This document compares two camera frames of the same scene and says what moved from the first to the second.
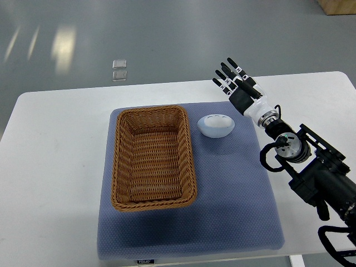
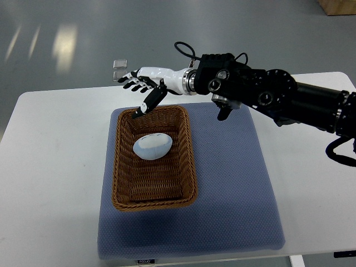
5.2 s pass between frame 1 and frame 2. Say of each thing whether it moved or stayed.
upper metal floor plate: stayed
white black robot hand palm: moved
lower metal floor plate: stayed
